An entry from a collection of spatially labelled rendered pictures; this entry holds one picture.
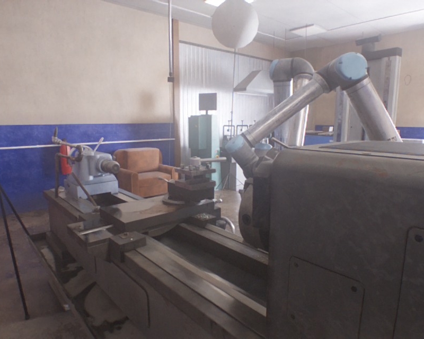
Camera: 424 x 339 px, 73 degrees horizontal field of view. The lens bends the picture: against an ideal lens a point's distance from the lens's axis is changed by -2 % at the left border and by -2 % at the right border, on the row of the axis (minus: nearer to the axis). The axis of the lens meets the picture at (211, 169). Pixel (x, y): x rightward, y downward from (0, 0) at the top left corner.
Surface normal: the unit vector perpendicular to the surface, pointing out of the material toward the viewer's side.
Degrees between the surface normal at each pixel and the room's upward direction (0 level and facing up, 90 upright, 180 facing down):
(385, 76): 90
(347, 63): 83
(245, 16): 106
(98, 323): 0
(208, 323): 90
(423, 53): 90
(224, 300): 0
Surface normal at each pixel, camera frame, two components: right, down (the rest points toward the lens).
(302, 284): -0.75, 0.11
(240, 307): 0.00, -0.99
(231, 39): -0.17, 0.87
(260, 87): 0.65, -0.02
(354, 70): -0.10, 0.05
